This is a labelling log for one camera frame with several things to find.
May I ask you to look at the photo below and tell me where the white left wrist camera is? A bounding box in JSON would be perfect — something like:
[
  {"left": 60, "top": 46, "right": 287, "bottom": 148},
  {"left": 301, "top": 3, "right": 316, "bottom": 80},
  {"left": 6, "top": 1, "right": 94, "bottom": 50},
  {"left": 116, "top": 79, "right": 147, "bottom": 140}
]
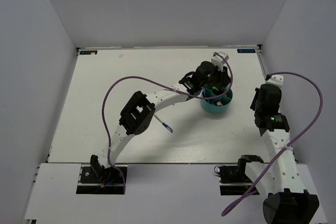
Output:
[{"left": 211, "top": 52, "right": 229, "bottom": 72}]

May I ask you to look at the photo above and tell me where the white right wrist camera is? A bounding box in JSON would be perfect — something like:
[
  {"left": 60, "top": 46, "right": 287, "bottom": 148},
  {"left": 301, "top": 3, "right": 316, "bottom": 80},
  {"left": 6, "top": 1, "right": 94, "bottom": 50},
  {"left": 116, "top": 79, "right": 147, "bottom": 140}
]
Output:
[{"left": 265, "top": 74, "right": 284, "bottom": 88}]

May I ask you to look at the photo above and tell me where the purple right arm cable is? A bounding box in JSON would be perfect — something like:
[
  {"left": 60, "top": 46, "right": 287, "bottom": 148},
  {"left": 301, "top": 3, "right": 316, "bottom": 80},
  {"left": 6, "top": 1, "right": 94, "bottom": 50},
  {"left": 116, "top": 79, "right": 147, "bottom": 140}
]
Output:
[{"left": 220, "top": 71, "right": 323, "bottom": 217}]

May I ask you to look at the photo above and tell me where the right corner label sticker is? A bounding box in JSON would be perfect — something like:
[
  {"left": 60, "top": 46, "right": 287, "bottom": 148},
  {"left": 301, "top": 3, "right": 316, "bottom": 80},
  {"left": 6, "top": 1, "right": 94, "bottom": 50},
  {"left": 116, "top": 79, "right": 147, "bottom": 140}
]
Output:
[{"left": 237, "top": 48, "right": 256, "bottom": 54}]

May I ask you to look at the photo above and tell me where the corner label sticker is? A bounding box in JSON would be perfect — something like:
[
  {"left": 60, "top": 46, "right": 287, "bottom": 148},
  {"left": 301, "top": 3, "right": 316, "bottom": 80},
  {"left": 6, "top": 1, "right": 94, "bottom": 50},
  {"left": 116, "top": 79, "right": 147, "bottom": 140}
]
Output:
[
  {"left": 79, "top": 50, "right": 98, "bottom": 55},
  {"left": 237, "top": 48, "right": 256, "bottom": 54}
]

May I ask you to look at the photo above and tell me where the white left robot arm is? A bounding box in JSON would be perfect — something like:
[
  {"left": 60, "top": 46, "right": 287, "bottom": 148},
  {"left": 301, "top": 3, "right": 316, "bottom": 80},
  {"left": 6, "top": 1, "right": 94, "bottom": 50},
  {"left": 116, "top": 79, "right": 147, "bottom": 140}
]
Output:
[{"left": 90, "top": 58, "right": 233, "bottom": 183}]

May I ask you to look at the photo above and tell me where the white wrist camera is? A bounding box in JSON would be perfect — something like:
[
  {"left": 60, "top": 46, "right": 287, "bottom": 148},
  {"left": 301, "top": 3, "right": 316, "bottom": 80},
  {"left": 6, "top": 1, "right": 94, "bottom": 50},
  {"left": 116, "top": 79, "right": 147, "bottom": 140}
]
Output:
[
  {"left": 211, "top": 52, "right": 229, "bottom": 72},
  {"left": 265, "top": 74, "right": 284, "bottom": 88}
]

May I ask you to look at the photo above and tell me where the left corner label sticker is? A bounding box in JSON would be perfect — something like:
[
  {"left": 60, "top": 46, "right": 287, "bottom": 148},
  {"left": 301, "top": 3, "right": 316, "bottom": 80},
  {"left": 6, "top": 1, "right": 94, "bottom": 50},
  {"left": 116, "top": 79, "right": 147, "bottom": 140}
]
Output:
[{"left": 79, "top": 50, "right": 98, "bottom": 55}]

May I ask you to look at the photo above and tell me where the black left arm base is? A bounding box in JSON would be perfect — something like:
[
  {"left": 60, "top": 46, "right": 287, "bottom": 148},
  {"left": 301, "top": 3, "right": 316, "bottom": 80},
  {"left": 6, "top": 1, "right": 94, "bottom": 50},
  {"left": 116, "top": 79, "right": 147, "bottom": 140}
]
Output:
[{"left": 76, "top": 166, "right": 124, "bottom": 195}]

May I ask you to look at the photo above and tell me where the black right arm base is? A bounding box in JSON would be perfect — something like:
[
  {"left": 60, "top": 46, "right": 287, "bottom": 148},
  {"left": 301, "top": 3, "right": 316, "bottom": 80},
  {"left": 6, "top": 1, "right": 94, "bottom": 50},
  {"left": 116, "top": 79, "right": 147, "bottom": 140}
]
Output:
[{"left": 214, "top": 165, "right": 253, "bottom": 196}]

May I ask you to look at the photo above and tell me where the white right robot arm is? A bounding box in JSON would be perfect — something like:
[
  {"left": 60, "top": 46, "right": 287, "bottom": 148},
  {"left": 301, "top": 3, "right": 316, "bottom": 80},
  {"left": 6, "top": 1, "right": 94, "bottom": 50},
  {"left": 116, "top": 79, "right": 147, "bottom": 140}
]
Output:
[{"left": 237, "top": 81, "right": 319, "bottom": 223}]

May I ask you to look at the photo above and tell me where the teal round divided organizer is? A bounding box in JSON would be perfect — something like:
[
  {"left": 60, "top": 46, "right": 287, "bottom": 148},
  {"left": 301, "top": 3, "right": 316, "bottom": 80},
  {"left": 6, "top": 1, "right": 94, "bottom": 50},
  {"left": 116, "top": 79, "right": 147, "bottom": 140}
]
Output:
[{"left": 201, "top": 86, "right": 233, "bottom": 114}]

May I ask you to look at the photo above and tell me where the blue clear ballpoint pen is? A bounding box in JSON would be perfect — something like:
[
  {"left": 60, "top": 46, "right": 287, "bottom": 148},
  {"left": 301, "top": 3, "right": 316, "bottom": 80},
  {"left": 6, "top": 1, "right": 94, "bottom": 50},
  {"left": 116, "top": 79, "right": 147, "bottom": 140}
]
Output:
[{"left": 153, "top": 114, "right": 173, "bottom": 133}]

